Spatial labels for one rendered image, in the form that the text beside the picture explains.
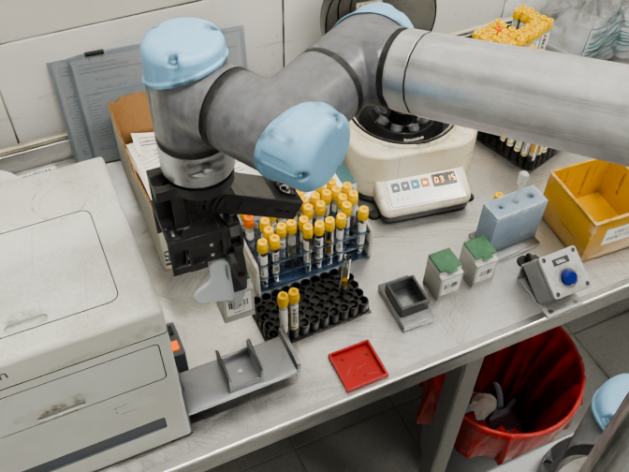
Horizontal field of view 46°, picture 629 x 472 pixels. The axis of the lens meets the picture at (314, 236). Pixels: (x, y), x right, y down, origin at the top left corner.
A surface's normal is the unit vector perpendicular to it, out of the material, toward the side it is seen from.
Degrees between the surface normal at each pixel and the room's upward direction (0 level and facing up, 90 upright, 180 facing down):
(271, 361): 0
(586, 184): 90
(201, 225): 0
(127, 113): 89
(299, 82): 11
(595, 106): 52
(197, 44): 1
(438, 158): 90
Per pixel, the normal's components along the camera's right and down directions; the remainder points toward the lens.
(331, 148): 0.81, 0.44
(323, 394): 0.02, -0.66
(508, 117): -0.59, 0.55
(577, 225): -0.93, 0.26
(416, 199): 0.13, -0.29
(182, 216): 0.39, 0.69
